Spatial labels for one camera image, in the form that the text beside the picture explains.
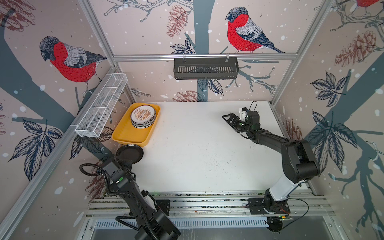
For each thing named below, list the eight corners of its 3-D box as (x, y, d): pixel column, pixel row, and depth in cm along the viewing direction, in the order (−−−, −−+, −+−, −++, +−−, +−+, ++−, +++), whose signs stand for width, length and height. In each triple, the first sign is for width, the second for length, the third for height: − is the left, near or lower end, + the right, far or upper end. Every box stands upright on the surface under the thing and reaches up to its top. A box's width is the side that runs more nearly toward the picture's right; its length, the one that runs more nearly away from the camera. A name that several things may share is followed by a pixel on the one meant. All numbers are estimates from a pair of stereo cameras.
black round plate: (120, 161, 92) (114, 154, 85) (128, 148, 97) (123, 141, 90) (141, 166, 89) (136, 160, 82) (147, 153, 95) (144, 146, 88)
